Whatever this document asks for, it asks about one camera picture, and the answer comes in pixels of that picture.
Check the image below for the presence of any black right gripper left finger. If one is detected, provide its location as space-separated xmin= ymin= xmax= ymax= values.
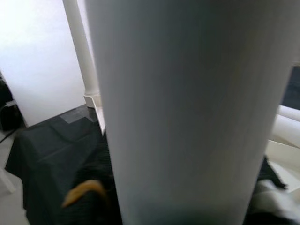
xmin=67 ymin=133 xmax=124 ymax=225

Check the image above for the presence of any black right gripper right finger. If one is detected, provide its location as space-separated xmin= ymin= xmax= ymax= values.
xmin=243 ymin=156 xmax=300 ymax=225

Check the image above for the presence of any white plastic table top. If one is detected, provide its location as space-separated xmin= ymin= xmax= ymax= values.
xmin=83 ymin=92 xmax=300 ymax=195

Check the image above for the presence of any white plastic table leg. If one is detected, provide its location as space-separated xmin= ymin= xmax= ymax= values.
xmin=84 ymin=0 xmax=298 ymax=225
xmin=62 ymin=0 xmax=102 ymax=97
xmin=269 ymin=114 xmax=300 ymax=150
xmin=277 ymin=104 xmax=300 ymax=123

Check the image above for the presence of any yellow rubber band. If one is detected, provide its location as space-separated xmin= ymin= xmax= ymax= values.
xmin=61 ymin=180 xmax=107 ymax=209

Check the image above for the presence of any black tablecloth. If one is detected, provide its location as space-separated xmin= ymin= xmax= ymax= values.
xmin=4 ymin=62 xmax=300 ymax=225

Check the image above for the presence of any wide clear tape patch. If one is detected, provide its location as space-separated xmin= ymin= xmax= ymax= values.
xmin=59 ymin=109 xmax=89 ymax=124

